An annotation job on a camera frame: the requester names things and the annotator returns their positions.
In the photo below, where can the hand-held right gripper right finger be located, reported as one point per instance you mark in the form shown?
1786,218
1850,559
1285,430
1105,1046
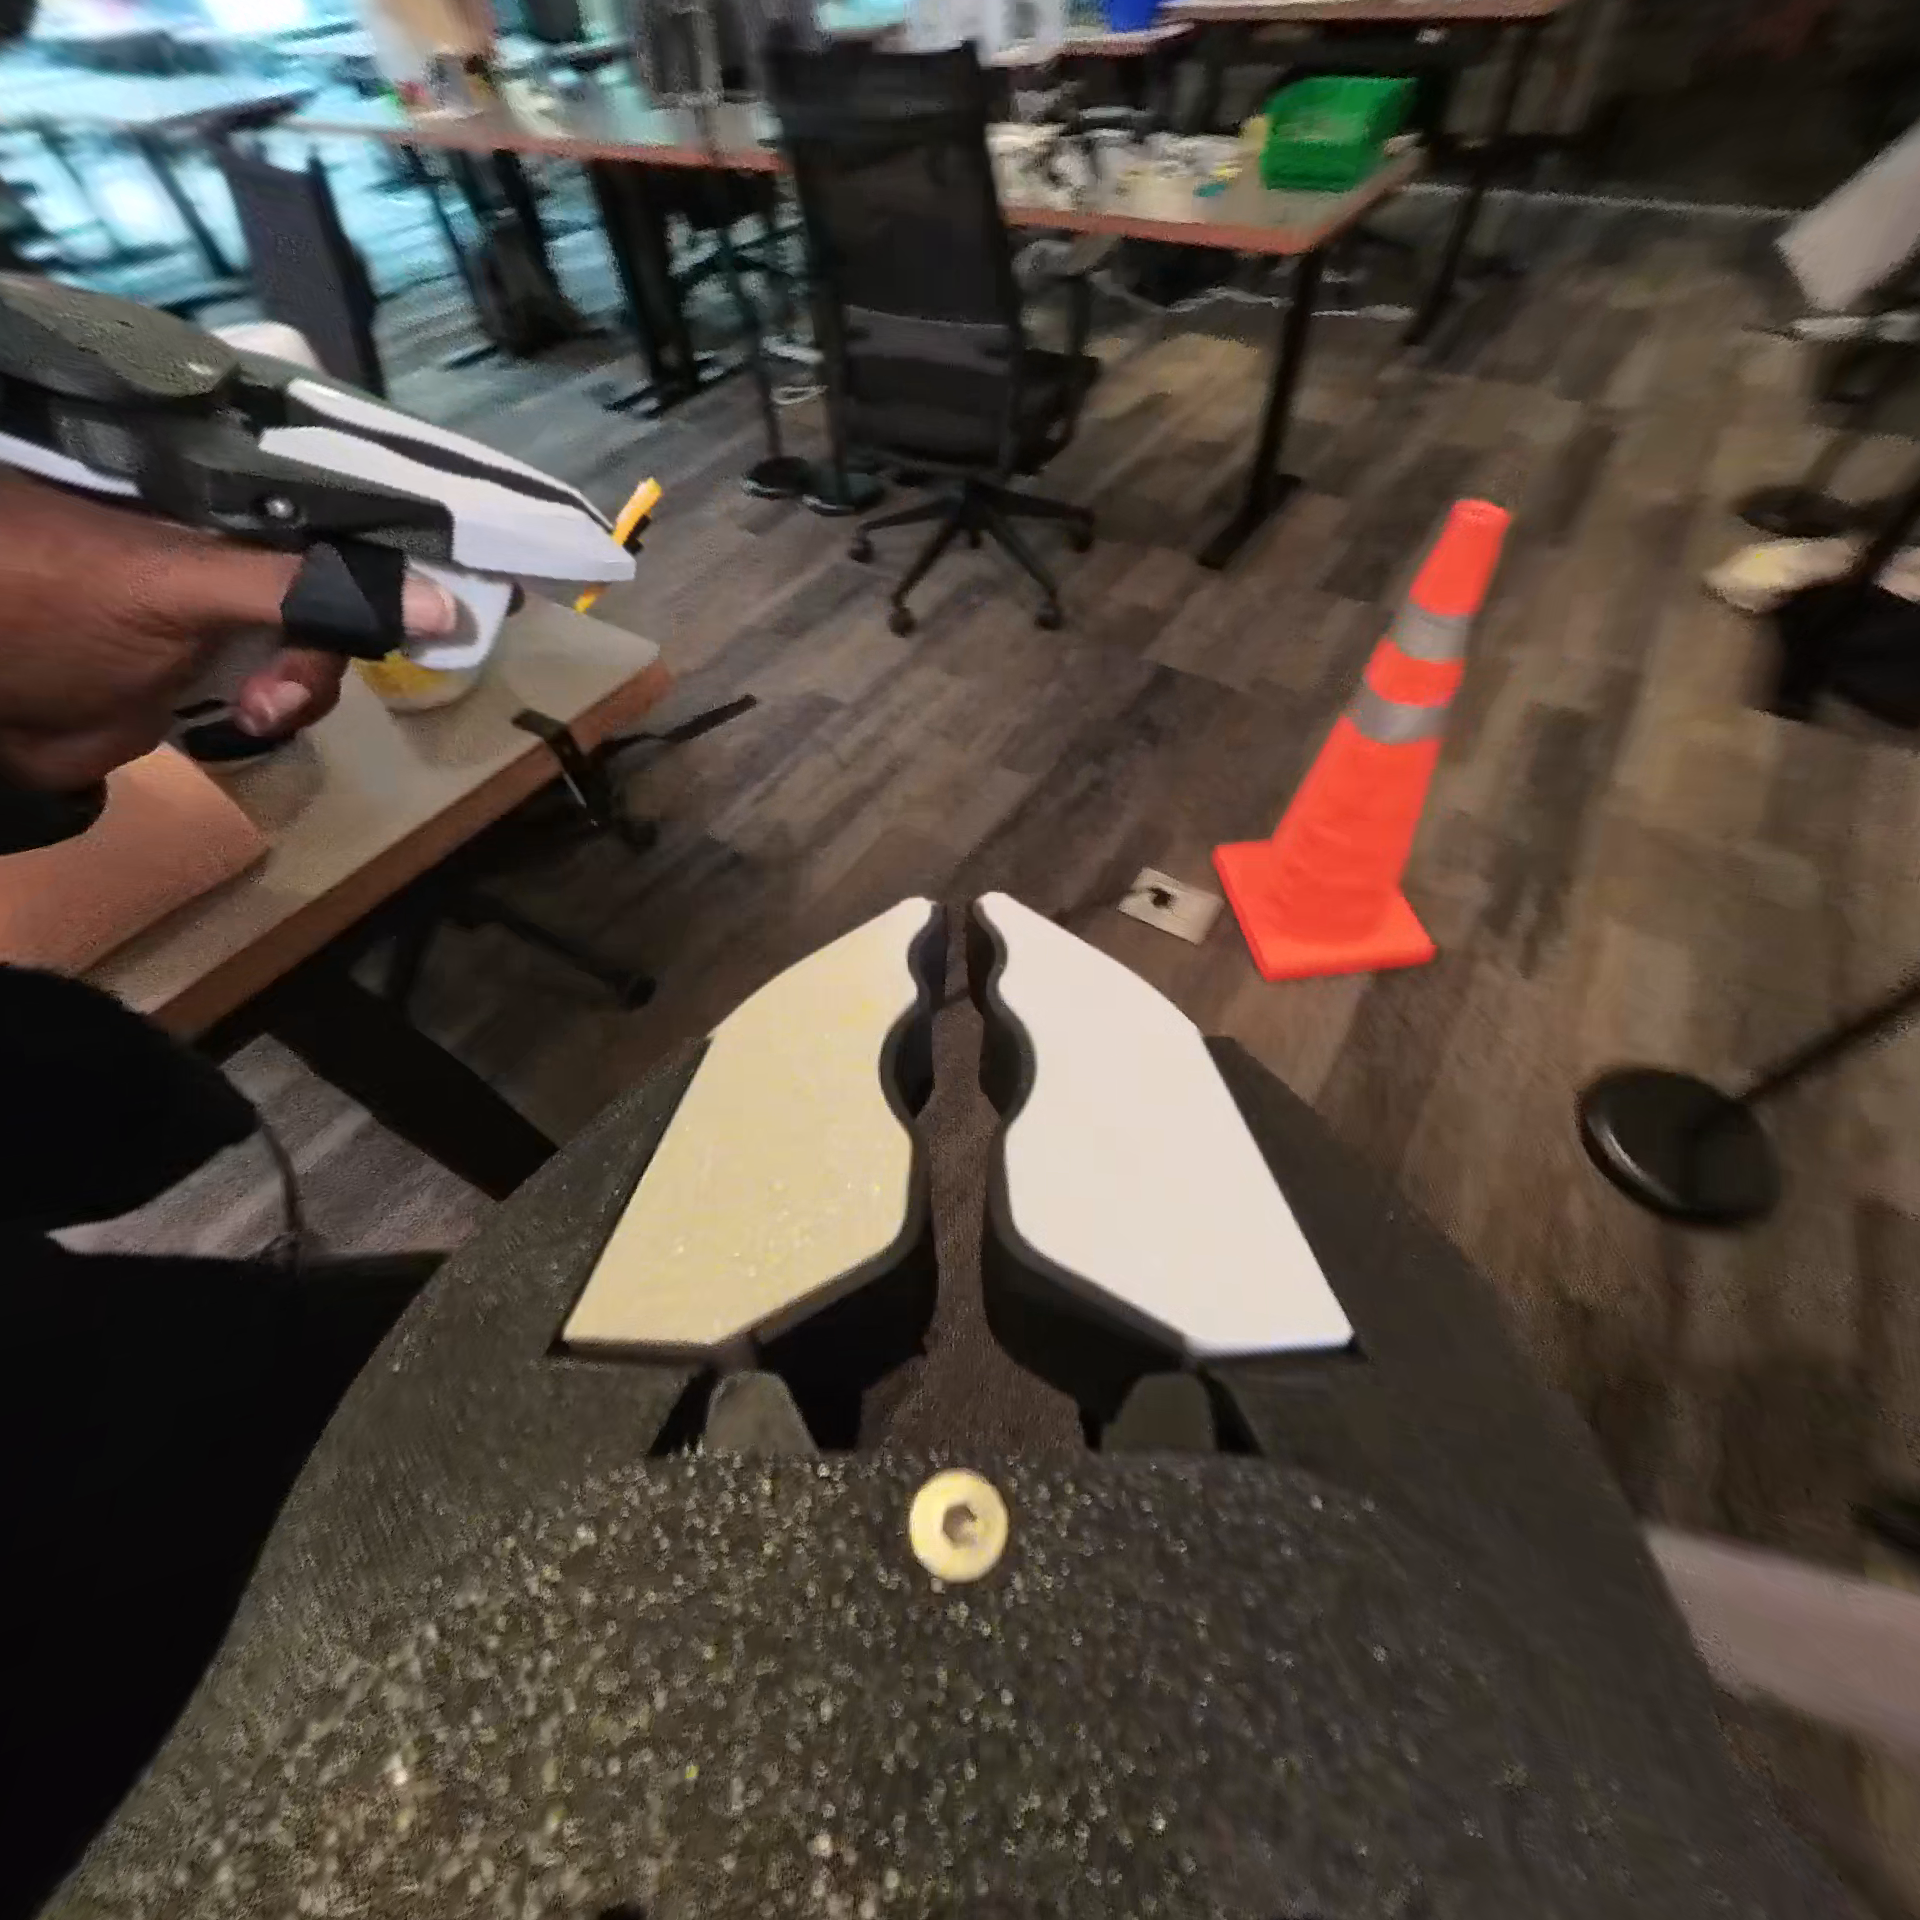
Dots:
1155,1198

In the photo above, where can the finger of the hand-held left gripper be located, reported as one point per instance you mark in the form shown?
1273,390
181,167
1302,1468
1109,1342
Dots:
510,534
406,422

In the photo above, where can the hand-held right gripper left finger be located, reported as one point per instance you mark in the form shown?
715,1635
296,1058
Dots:
764,1187

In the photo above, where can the yellow lego side panel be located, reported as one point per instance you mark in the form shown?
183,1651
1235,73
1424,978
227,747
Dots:
637,517

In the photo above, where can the person's left hand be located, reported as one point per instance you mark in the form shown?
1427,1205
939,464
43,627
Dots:
106,632

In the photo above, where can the grey desk with wooden edge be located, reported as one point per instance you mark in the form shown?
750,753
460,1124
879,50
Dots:
493,706

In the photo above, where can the small yellow object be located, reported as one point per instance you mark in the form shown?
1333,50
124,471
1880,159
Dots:
421,689

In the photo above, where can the black office chair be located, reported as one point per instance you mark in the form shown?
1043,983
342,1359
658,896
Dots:
915,225
301,268

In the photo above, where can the metal floor outlet plate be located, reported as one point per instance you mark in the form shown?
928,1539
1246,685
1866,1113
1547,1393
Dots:
1172,907

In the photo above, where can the wooden-edged desk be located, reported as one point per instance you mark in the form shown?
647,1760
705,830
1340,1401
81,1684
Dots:
1201,225
632,141

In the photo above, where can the orange traffic cone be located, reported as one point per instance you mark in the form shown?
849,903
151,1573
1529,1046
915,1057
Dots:
1336,841

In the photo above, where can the brown cardboard sheet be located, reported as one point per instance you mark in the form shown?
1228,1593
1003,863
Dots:
118,870

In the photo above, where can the black round-base stand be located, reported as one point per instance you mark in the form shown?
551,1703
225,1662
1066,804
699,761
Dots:
1681,1146

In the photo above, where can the green plastic bin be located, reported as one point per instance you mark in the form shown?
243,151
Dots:
1336,136

